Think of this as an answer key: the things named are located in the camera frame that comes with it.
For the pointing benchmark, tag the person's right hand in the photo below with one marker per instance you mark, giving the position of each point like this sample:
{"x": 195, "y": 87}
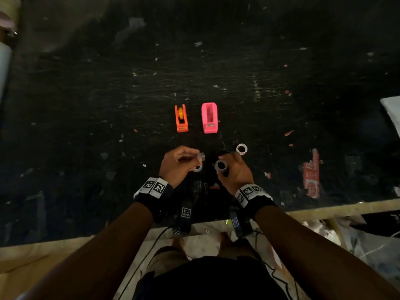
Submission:
{"x": 237, "y": 176}

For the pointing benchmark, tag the crumpled white plastic sheet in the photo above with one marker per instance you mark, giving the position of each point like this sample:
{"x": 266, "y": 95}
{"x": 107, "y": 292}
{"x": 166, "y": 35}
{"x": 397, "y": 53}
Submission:
{"x": 368, "y": 246}

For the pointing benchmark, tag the person's legs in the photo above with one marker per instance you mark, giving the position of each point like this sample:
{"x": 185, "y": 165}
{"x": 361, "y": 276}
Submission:
{"x": 175, "y": 256}

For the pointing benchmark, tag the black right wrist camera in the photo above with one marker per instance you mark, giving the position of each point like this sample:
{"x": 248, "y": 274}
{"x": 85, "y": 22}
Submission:
{"x": 239, "y": 224}

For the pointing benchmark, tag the person's right forearm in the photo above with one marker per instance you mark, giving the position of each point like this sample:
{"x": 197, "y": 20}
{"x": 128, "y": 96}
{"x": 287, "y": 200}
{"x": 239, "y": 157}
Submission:
{"x": 318, "y": 256}

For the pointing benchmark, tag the orange tape dispenser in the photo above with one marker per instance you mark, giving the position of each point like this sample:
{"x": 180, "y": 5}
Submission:
{"x": 182, "y": 121}

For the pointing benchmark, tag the left wristband with marker tags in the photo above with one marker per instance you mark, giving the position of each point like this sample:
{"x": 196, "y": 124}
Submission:
{"x": 154, "y": 192}

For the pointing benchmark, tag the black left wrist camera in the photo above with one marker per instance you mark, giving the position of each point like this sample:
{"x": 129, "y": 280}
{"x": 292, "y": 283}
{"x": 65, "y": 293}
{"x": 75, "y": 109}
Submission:
{"x": 183, "y": 217}

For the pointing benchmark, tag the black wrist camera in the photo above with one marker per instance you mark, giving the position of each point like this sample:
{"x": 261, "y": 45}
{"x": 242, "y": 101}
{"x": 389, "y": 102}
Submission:
{"x": 239, "y": 224}
{"x": 183, "y": 217}

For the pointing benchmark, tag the person's right thumb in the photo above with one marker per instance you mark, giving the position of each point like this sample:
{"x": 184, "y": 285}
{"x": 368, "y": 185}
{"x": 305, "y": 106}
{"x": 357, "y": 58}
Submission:
{"x": 221, "y": 175}

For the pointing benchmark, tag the white tape roll core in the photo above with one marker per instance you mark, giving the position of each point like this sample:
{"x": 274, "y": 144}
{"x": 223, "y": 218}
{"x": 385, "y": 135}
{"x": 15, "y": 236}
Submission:
{"x": 237, "y": 151}

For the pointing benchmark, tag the person's black shirt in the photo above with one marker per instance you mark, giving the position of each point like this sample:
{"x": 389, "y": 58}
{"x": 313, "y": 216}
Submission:
{"x": 209, "y": 281}

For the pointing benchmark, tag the right wristband with marker tags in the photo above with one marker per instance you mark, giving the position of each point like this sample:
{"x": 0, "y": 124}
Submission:
{"x": 251, "y": 198}

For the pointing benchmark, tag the grey tape roll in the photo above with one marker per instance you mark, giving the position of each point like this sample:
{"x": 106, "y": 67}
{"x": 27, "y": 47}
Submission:
{"x": 216, "y": 167}

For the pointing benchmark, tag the small clear tape roll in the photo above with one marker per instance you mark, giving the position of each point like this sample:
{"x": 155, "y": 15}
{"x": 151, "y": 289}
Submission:
{"x": 200, "y": 168}

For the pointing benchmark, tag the red paper label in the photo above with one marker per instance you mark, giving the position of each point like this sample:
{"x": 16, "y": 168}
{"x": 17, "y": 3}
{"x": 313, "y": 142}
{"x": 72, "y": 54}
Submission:
{"x": 312, "y": 178}

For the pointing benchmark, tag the person's left forearm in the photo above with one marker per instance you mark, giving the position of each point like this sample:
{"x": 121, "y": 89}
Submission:
{"x": 93, "y": 262}

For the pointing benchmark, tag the wristband with marker tags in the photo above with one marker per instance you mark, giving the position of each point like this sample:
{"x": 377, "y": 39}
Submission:
{"x": 251, "y": 198}
{"x": 154, "y": 192}

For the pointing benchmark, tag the person's left hand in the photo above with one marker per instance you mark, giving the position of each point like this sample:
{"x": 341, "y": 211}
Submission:
{"x": 175, "y": 167}

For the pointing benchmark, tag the pink tape dispenser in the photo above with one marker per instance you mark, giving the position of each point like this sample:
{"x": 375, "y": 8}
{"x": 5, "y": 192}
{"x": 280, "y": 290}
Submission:
{"x": 209, "y": 120}

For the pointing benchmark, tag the person's left fingers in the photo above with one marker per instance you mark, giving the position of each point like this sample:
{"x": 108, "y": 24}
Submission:
{"x": 187, "y": 154}

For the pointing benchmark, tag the white cloth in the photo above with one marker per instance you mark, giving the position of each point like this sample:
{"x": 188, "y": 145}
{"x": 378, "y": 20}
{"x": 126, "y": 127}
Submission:
{"x": 393, "y": 112}

